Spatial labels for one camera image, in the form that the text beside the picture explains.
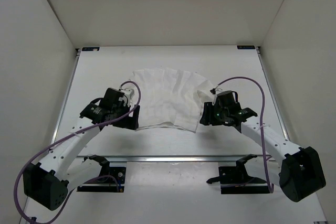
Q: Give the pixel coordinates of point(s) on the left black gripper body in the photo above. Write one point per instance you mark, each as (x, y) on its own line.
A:
(122, 108)

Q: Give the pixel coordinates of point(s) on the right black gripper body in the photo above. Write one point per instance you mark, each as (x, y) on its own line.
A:
(226, 114)

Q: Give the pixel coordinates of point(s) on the white pleated skirt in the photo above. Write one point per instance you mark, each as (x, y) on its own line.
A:
(171, 98)

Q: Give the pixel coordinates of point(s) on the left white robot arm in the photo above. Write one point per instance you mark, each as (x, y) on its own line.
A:
(50, 180)

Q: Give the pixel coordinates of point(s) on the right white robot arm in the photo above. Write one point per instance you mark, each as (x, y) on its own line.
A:
(296, 170)

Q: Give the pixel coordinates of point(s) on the left blue corner label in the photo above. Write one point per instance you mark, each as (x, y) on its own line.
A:
(90, 49)

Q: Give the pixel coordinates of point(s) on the blue corner label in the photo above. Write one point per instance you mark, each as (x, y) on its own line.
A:
(245, 47)
(90, 49)

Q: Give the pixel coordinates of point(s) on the right blue corner label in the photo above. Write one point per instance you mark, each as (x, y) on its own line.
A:
(245, 47)

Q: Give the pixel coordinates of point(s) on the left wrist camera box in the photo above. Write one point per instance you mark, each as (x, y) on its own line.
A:
(128, 94)

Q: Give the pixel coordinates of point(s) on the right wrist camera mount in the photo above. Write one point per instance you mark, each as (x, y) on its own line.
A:
(215, 91)

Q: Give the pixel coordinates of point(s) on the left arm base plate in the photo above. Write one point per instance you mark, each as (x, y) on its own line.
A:
(111, 178)

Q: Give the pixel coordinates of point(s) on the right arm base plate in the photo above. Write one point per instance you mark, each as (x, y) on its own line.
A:
(234, 180)

